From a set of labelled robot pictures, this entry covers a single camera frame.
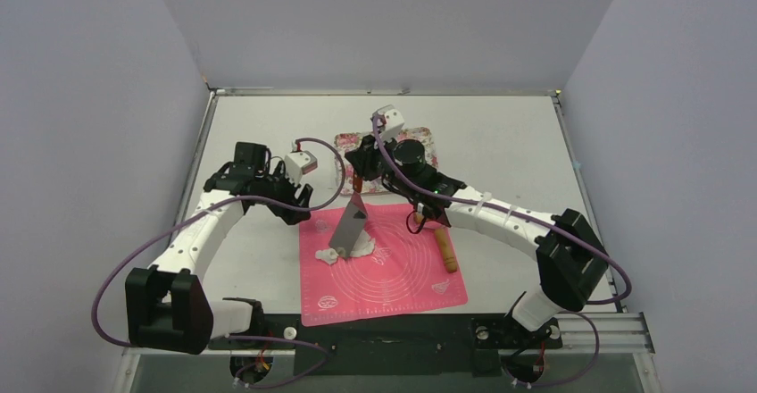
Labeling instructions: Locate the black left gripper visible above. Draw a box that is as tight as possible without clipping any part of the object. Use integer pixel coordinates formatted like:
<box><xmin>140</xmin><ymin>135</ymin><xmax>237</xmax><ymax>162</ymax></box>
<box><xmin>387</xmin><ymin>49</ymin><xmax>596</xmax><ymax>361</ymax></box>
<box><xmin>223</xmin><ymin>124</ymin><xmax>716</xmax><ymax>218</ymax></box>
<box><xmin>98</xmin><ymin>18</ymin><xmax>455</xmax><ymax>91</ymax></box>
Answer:
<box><xmin>254</xmin><ymin>163</ymin><xmax>312</xmax><ymax>224</ymax></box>

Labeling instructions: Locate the wooden rolling pin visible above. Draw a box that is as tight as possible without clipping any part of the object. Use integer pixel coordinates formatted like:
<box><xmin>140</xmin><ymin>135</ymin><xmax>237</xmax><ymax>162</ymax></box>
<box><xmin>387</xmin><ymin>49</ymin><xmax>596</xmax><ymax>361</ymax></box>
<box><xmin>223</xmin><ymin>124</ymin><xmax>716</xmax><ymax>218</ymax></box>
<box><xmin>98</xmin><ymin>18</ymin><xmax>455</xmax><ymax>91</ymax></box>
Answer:
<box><xmin>412</xmin><ymin>213</ymin><xmax>459</xmax><ymax>273</ymax></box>

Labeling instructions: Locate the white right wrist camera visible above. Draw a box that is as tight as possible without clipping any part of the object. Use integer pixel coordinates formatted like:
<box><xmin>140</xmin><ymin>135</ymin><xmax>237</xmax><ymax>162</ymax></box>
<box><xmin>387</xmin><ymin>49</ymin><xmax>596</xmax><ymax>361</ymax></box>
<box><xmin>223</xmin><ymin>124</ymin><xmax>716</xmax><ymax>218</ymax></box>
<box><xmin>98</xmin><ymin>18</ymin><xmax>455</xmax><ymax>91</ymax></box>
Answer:
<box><xmin>371</xmin><ymin>105</ymin><xmax>404</xmax><ymax>143</ymax></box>

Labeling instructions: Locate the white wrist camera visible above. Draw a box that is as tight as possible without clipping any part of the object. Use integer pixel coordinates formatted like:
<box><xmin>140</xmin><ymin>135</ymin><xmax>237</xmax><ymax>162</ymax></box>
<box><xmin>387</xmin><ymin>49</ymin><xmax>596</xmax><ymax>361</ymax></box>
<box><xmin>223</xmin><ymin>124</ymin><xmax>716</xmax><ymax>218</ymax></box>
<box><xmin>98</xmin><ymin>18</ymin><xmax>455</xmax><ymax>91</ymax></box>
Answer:
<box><xmin>284</xmin><ymin>151</ymin><xmax>318</xmax><ymax>188</ymax></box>
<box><xmin>371</xmin><ymin>105</ymin><xmax>404</xmax><ymax>143</ymax></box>

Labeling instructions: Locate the white dough lump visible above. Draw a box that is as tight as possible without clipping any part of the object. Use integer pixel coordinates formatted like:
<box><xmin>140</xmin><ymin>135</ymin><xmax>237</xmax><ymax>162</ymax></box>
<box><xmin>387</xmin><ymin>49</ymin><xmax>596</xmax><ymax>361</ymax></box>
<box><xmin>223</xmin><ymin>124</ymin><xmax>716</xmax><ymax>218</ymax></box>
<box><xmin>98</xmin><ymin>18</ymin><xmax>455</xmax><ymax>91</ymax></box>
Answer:
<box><xmin>349</xmin><ymin>230</ymin><xmax>376</xmax><ymax>258</ymax></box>

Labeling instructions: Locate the floral rectangular tray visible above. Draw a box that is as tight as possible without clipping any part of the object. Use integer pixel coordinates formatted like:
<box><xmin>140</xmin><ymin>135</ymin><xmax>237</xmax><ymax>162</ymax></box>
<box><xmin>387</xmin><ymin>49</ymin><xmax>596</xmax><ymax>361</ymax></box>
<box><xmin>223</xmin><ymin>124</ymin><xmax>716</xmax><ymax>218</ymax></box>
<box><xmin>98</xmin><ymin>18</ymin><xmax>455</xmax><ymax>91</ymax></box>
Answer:
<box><xmin>334</xmin><ymin>127</ymin><xmax>438</xmax><ymax>197</ymax></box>

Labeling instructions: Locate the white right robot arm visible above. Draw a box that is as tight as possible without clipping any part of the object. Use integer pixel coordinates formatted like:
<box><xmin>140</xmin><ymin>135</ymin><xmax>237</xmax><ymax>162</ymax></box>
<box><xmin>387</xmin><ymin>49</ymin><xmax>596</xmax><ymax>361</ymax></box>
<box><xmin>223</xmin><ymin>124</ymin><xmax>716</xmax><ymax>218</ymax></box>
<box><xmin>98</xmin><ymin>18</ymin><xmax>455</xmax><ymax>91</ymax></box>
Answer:
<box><xmin>345</xmin><ymin>136</ymin><xmax>608</xmax><ymax>346</ymax></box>

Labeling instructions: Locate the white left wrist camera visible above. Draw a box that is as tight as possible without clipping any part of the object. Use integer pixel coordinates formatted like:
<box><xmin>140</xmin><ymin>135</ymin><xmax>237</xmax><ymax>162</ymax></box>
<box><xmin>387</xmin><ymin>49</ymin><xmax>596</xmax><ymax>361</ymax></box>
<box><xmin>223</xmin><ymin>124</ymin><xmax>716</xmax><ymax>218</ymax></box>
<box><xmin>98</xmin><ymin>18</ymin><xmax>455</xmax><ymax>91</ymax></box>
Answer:
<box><xmin>284</xmin><ymin>151</ymin><xmax>318</xmax><ymax>188</ymax></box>

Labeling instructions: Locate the pink silicone baking mat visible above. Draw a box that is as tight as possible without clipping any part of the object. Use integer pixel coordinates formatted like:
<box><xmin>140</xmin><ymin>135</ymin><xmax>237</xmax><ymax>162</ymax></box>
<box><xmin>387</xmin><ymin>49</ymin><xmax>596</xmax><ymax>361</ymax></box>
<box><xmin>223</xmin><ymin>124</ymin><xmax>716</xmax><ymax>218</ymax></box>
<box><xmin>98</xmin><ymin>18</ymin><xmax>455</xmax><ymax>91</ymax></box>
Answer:
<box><xmin>299</xmin><ymin>204</ymin><xmax>469</xmax><ymax>327</ymax></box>

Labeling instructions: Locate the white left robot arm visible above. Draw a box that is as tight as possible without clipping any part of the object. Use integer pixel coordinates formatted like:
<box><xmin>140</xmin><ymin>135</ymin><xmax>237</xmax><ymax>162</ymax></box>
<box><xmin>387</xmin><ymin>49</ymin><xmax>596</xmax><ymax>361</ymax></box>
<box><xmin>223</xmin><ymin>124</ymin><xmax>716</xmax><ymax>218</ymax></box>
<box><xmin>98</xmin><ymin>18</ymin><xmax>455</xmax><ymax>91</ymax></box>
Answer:
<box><xmin>125</xmin><ymin>142</ymin><xmax>318</xmax><ymax>355</ymax></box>

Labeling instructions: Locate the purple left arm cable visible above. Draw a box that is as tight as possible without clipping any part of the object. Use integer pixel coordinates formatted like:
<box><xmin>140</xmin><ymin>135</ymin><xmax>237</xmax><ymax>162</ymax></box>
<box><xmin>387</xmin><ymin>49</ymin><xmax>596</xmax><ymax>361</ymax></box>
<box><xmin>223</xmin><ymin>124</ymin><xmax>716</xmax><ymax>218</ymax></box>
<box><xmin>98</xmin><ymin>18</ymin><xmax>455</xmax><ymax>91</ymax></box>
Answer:
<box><xmin>91</xmin><ymin>137</ymin><xmax>348</xmax><ymax>390</ymax></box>

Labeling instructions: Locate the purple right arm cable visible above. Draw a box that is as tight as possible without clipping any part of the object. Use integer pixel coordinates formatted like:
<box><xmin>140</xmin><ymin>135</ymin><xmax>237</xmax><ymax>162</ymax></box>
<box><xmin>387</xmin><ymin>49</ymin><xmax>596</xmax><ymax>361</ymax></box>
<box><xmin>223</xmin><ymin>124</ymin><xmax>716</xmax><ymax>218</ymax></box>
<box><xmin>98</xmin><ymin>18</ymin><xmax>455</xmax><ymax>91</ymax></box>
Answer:
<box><xmin>370</xmin><ymin>113</ymin><xmax>633</xmax><ymax>389</ymax></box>

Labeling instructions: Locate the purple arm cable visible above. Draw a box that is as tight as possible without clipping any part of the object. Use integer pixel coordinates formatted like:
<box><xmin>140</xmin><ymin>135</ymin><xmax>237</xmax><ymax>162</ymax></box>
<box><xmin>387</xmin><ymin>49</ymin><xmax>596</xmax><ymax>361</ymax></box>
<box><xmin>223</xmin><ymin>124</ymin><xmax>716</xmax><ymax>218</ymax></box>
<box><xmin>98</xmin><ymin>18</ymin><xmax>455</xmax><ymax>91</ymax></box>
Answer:
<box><xmin>370</xmin><ymin>113</ymin><xmax>633</xmax><ymax>389</ymax></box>
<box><xmin>91</xmin><ymin>137</ymin><xmax>348</xmax><ymax>390</ymax></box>

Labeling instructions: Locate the white dough scrap strip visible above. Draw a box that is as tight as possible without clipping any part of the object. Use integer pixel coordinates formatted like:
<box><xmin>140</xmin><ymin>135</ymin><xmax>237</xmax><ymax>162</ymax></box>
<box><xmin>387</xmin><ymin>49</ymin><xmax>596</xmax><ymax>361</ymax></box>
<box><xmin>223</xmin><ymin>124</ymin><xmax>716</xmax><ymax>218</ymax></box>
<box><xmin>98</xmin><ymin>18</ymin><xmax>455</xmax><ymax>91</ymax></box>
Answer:
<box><xmin>314</xmin><ymin>248</ymin><xmax>340</xmax><ymax>265</ymax></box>

